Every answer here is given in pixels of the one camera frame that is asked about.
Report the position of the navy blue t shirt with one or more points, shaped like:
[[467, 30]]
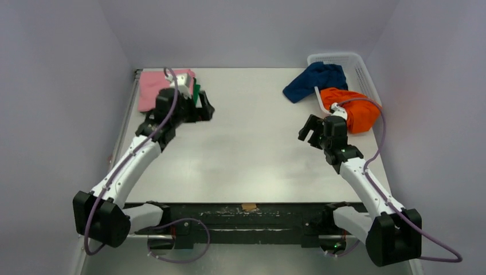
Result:
[[318, 74]]

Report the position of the white plastic basket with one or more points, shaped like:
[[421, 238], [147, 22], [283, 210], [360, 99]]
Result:
[[357, 76]]

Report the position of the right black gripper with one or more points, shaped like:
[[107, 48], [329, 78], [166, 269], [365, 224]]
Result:
[[316, 132]]

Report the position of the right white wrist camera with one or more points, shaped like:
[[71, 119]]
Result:
[[339, 111]]

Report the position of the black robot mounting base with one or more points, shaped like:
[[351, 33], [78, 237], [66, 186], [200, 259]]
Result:
[[226, 223]]

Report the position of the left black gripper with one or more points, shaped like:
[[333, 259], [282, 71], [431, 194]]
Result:
[[202, 113]]

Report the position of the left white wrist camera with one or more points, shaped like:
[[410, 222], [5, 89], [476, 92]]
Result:
[[184, 82]]

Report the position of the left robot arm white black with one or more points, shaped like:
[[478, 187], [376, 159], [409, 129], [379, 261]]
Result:
[[100, 214]]

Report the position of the folded green t shirt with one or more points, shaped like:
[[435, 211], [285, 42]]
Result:
[[196, 92]]

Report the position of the pink t shirt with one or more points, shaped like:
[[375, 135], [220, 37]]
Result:
[[150, 83]]

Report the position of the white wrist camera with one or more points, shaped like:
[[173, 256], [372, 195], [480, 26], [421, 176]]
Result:
[[339, 111], [184, 82]]

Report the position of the brown tape piece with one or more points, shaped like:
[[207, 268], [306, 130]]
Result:
[[248, 207]]

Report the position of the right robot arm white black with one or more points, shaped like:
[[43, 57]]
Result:
[[389, 231]]

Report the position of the orange t shirt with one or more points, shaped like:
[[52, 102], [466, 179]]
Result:
[[361, 114]]

